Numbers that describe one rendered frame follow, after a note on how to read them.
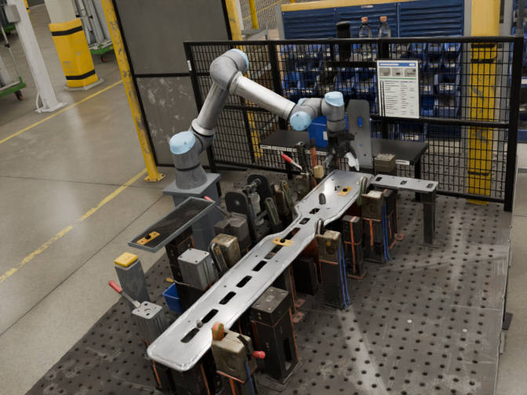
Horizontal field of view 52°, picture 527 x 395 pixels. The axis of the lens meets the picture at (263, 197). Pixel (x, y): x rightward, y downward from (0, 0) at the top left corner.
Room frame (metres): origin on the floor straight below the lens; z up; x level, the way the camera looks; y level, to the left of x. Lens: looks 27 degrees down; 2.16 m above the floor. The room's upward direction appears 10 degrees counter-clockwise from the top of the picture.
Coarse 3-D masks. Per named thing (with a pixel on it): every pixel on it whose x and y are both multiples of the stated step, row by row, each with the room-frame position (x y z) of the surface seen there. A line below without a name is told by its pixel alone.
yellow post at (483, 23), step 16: (480, 0) 2.38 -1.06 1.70; (496, 0) 2.37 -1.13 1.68; (480, 16) 2.38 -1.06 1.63; (496, 16) 2.38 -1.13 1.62; (480, 32) 2.38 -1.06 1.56; (496, 32) 2.38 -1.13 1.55; (480, 48) 2.38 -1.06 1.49; (480, 64) 2.38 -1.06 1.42; (480, 80) 2.37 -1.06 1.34; (480, 112) 2.37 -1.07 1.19; (480, 128) 2.37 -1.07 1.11; (480, 144) 2.37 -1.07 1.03; (480, 192) 2.36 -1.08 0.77
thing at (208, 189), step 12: (216, 180) 2.34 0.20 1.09; (168, 192) 2.28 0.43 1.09; (180, 192) 2.25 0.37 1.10; (192, 192) 2.23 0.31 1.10; (204, 192) 2.23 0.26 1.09; (216, 192) 2.34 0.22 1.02; (216, 204) 2.32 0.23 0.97; (204, 216) 2.24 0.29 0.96; (216, 216) 2.30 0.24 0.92; (192, 228) 2.25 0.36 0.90; (204, 228) 2.23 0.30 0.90; (204, 240) 2.23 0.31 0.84
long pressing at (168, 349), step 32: (320, 192) 2.21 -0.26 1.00; (352, 192) 2.16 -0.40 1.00; (256, 256) 1.77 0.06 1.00; (288, 256) 1.73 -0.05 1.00; (224, 288) 1.60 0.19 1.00; (256, 288) 1.57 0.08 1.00; (192, 320) 1.45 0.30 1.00; (224, 320) 1.43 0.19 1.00; (160, 352) 1.32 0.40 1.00; (192, 352) 1.30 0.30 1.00
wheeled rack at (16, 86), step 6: (0, 24) 9.26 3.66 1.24; (6, 42) 9.26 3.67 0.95; (12, 54) 9.27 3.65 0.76; (18, 72) 9.27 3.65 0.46; (12, 84) 9.18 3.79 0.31; (18, 84) 9.27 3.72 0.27; (24, 84) 9.28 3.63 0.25; (0, 90) 8.95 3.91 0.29; (6, 90) 8.93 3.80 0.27; (12, 90) 9.02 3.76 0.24; (18, 90) 9.21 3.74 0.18; (0, 96) 8.78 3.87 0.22; (18, 96) 9.19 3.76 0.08
